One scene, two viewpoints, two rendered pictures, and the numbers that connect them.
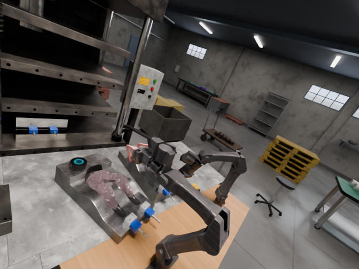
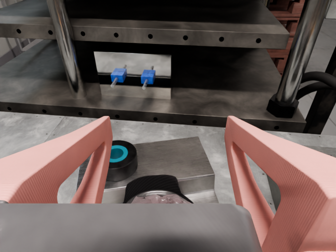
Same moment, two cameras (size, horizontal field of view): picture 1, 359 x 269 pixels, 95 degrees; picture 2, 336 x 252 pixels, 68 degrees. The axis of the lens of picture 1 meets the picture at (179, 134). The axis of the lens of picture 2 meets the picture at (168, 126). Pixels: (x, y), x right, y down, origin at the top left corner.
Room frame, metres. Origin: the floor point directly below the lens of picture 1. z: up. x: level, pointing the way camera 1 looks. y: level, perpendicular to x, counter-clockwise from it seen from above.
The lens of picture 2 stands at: (0.62, 0.10, 1.27)
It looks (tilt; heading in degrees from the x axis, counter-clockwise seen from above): 37 degrees down; 60
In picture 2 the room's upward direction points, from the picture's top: straight up
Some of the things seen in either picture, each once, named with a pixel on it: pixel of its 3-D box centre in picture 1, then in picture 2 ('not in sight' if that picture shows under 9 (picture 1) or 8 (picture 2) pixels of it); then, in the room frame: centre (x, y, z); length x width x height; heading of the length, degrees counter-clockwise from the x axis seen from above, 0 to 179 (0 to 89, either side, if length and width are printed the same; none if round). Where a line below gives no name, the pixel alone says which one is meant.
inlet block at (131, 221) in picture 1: (137, 227); not in sight; (0.56, 0.01, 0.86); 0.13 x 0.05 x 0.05; 70
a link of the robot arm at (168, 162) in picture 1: (165, 164); not in sight; (0.56, 0.00, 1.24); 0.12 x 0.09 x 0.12; 60
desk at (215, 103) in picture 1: (218, 105); not in sight; (9.99, -1.44, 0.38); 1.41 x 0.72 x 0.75; 150
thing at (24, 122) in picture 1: (37, 113); (146, 51); (1.08, 1.07, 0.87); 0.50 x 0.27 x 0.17; 53
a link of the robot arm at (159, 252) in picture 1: (166, 251); not in sight; (0.48, -0.15, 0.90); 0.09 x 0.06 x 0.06; 150
